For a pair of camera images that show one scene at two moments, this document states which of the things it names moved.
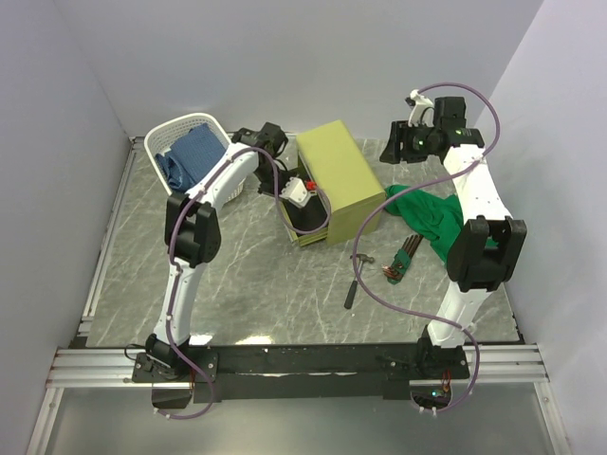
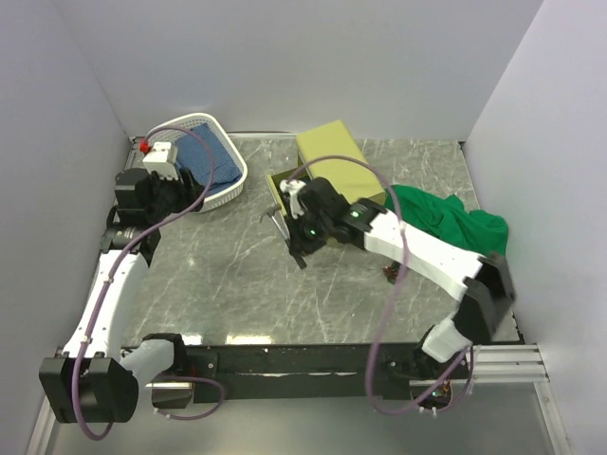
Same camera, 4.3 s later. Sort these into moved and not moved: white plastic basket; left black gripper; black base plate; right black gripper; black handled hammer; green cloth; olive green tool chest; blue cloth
Moved: right black gripper; black handled hammer; left black gripper
Not moved: green cloth; olive green tool chest; blue cloth; white plastic basket; black base plate
